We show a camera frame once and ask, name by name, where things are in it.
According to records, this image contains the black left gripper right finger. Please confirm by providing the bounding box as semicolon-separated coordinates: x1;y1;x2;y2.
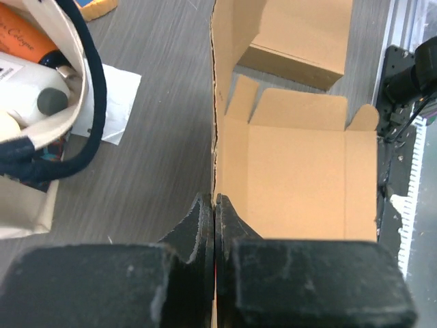
215;195;417;327

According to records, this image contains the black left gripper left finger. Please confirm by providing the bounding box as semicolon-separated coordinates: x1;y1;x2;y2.
1;195;214;327

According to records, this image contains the spare cardboard blank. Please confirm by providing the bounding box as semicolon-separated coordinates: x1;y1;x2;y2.
210;1;378;243

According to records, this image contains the brown cardboard box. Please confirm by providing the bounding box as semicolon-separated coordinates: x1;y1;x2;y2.
238;0;353;91

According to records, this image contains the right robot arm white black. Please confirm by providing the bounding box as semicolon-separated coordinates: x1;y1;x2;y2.
385;36;436;105

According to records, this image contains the white box in bag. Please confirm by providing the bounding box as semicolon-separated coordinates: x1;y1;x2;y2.
1;52;70;126

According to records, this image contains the beige canvas tote bag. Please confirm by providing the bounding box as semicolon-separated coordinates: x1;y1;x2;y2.
1;1;107;239

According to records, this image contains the tape roll in bag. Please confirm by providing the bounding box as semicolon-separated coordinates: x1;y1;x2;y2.
0;111;21;142

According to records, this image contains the orange item in bag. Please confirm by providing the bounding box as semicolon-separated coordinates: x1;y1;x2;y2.
1;4;71;68

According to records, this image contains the white slotted cable duct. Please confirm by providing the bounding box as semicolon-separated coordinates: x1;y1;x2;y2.
397;117;427;280

